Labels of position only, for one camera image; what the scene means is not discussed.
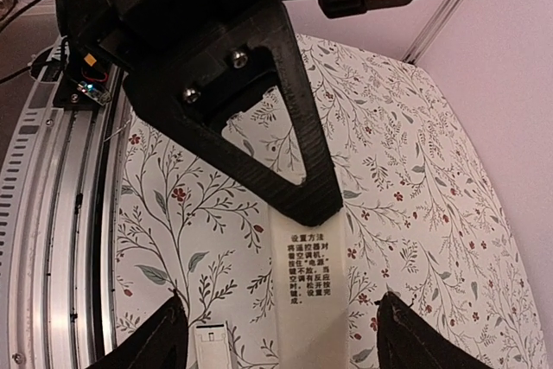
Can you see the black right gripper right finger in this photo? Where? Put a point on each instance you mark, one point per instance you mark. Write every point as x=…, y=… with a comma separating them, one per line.
x=406, y=340

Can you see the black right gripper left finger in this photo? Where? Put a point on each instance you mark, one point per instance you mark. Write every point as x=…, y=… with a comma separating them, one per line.
x=160, y=342

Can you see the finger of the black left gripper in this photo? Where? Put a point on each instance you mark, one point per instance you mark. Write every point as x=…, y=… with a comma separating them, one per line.
x=238, y=96

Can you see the white air conditioner remote control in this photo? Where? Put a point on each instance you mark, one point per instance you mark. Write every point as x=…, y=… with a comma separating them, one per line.
x=212, y=346

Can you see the white remote battery cover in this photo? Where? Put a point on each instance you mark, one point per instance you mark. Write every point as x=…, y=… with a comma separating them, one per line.
x=311, y=294

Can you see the floral patterned table mat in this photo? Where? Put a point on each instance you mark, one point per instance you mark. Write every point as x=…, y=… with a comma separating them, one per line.
x=421, y=219

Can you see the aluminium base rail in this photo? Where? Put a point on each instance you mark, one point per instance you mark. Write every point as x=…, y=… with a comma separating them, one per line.
x=59, y=201

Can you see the right aluminium corner post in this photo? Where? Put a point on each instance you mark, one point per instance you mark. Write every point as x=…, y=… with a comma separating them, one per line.
x=431, y=30

